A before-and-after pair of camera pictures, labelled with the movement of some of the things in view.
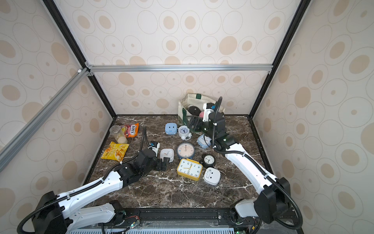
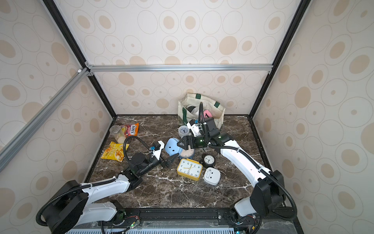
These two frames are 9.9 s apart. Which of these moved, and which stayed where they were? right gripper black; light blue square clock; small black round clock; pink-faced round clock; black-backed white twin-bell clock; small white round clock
Moved: right gripper black; light blue square clock
Stayed: black-backed white twin-bell clock; small black round clock; pink-faced round clock; small white round clock
